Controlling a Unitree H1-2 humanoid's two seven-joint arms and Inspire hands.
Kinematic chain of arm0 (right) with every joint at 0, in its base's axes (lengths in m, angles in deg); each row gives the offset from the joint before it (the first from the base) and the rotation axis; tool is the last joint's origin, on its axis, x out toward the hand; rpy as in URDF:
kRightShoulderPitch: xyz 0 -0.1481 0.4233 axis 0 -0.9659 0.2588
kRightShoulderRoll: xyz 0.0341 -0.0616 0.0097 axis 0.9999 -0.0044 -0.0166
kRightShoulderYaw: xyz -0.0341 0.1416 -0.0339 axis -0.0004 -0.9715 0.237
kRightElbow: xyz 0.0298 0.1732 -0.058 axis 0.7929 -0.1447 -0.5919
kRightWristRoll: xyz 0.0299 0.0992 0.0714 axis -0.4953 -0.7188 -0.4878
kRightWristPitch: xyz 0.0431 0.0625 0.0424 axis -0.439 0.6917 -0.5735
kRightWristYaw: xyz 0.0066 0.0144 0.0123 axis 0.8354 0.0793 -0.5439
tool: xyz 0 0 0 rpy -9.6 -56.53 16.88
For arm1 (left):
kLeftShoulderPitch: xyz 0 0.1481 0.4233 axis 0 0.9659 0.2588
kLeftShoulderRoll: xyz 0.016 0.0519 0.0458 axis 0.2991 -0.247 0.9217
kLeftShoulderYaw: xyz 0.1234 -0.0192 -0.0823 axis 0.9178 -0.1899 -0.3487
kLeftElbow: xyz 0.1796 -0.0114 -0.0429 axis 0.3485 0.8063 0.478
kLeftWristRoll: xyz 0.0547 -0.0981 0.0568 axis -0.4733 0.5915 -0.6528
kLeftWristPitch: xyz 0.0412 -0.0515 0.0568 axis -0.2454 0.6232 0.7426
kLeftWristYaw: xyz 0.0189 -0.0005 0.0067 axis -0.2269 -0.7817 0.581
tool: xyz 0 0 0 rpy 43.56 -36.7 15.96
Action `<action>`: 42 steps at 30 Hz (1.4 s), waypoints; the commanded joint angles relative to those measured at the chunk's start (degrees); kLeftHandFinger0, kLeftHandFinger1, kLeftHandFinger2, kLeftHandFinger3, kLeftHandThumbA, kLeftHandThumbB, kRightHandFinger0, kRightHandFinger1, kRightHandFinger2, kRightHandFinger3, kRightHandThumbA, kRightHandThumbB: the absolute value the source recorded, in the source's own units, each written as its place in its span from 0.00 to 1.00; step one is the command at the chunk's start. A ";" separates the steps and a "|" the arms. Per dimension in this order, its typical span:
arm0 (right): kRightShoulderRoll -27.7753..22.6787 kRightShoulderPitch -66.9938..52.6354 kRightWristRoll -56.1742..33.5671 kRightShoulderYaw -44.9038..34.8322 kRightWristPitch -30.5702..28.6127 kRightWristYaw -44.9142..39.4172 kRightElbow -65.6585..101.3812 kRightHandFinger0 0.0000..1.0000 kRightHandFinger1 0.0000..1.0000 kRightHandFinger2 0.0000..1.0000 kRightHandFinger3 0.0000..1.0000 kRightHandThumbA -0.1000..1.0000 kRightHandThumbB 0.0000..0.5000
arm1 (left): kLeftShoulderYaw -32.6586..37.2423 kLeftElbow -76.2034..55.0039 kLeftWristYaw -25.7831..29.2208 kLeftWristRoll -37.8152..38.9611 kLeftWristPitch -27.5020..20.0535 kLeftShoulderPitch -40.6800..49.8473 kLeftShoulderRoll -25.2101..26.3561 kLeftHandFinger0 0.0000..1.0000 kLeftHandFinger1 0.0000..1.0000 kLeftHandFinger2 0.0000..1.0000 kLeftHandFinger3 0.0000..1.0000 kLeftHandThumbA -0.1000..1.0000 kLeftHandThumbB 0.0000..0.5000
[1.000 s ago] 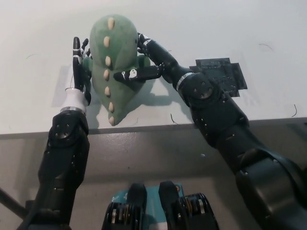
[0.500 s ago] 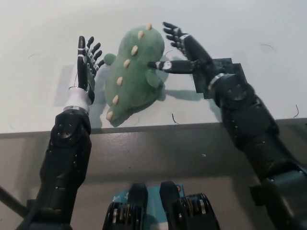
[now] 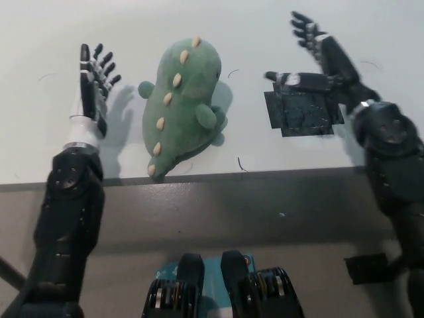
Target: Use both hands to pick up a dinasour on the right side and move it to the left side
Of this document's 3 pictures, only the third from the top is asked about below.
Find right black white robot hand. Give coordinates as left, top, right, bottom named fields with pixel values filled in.
left=263, top=11, right=382, bottom=115

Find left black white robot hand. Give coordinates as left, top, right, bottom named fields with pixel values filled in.
left=62, top=42, right=123, bottom=150

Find green plush dinosaur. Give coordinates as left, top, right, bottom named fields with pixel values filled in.
left=137, top=36, right=228, bottom=182

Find black tape patch on table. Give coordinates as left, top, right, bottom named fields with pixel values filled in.
left=264, top=81, right=345, bottom=137

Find black floor tape patch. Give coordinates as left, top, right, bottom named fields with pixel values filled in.
left=344, top=253, right=398, bottom=285

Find black teal robot torso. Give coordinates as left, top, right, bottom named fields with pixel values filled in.
left=142, top=250, right=304, bottom=318

